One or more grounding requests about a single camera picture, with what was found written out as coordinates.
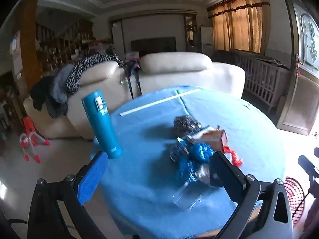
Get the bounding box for cream leather sofa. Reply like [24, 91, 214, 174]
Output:
[24, 52, 246, 140]

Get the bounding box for white baby crib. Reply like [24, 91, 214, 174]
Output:
[234, 51, 291, 110]

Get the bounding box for wooden door with glass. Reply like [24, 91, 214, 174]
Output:
[277, 0, 319, 136]

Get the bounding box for blue plastic bag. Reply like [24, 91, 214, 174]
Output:
[176, 158, 201, 185]
[189, 142, 215, 165]

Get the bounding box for dark bag straps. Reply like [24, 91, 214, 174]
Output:
[126, 60, 142, 99]

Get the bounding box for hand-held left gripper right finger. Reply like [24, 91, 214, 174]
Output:
[209, 151, 294, 239]

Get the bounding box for wooden staircase railing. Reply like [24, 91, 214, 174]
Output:
[35, 20, 96, 75]

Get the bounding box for red white toy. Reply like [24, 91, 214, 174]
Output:
[19, 117, 50, 163]

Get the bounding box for yellow curtains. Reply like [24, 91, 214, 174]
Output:
[207, 0, 271, 54]

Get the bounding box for black plastic bag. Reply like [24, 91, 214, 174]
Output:
[173, 115, 202, 137]

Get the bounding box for grey blue garment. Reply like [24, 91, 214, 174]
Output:
[48, 63, 75, 104]

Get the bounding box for blue white patterned wrapper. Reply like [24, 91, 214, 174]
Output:
[170, 139, 191, 162]

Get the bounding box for wooden pillar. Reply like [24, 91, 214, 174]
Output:
[15, 0, 40, 90]

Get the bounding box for black white patterned garment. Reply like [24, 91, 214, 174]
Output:
[66, 54, 125, 95]

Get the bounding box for white standing air conditioner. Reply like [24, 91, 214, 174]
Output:
[201, 26, 214, 54]

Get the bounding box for red plastic mesh basket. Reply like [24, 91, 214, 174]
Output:
[284, 177, 306, 227]

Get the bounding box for red door tassel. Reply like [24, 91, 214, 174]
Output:
[294, 55, 301, 78]

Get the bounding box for medicine box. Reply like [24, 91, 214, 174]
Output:
[187, 126, 228, 152]

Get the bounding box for dark garment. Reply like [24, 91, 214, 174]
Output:
[30, 76, 69, 119]

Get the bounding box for blue tablecloth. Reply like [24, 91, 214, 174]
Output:
[91, 86, 287, 239]

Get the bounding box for person's magenta clothing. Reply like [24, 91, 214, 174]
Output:
[303, 199, 319, 239]

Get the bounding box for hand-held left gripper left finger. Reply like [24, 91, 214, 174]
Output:
[27, 151, 109, 239]

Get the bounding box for blue insulated bottle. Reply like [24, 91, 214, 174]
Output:
[81, 89, 122, 159]

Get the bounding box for black television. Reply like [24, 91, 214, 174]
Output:
[131, 37, 177, 53]

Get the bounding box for white thin stick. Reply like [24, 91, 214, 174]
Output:
[120, 89, 202, 117]

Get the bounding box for red plastic bag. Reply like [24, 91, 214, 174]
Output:
[222, 146, 243, 167]

